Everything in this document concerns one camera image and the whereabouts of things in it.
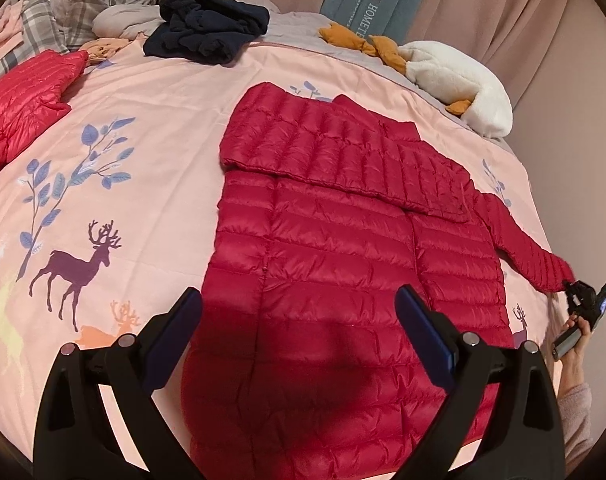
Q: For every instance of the dark red down jacket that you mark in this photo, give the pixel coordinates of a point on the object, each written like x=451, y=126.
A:
x=308, y=235

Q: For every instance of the light red down jacket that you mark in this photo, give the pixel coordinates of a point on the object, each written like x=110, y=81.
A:
x=18, y=105

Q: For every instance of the pink folded clothes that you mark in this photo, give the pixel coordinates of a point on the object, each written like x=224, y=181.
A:
x=0, y=27

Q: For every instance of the small orange cloth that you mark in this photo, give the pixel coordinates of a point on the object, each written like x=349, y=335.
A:
x=103, y=50

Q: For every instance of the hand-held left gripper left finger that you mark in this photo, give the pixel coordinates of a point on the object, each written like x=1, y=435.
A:
x=175, y=332

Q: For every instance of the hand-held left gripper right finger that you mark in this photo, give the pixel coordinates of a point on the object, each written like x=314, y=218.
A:
x=425, y=332

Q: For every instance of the white plush goose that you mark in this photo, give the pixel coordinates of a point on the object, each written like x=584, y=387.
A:
x=458, y=80

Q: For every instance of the person's right hand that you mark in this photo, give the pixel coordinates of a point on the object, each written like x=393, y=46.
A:
x=573, y=362

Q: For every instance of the navy blue garment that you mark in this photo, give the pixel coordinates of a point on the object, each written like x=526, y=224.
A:
x=208, y=22

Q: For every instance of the pink deer printed bedspread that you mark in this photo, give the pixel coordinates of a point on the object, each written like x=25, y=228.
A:
x=148, y=185

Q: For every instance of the beige grey garment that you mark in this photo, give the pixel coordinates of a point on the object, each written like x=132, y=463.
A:
x=125, y=17

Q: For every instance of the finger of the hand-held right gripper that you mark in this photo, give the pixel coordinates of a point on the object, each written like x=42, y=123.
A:
x=605, y=300
x=580, y=302

